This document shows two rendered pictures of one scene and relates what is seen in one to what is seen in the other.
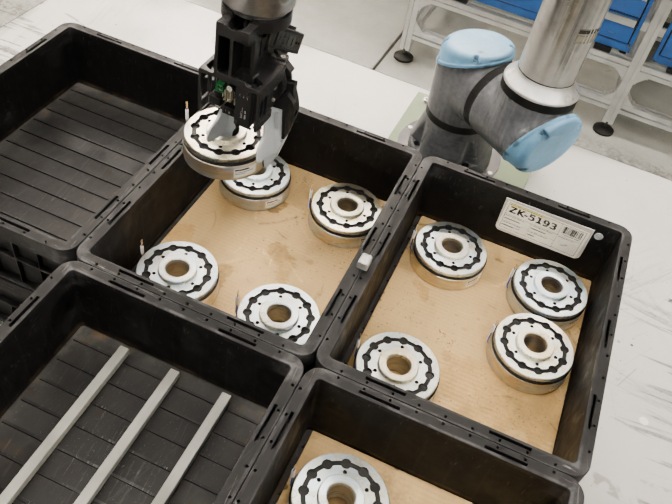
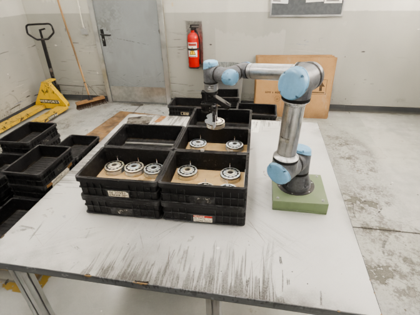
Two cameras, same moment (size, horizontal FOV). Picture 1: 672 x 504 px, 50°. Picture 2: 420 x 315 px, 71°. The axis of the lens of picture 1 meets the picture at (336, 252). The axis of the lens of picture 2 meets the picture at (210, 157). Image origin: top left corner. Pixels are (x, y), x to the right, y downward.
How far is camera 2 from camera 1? 1.45 m
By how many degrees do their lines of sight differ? 64
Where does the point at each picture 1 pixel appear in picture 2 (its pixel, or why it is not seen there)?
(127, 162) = not seen: hidden behind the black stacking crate
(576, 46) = (280, 141)
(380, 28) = not seen: outside the picture
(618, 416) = (216, 241)
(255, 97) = (203, 106)
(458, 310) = (214, 181)
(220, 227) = (217, 147)
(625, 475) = (195, 243)
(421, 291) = (217, 175)
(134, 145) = not seen: hidden behind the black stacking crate
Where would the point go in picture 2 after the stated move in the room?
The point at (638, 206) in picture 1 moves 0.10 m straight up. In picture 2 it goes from (330, 247) to (335, 230)
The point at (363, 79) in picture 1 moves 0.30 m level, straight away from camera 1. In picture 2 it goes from (325, 170) to (372, 166)
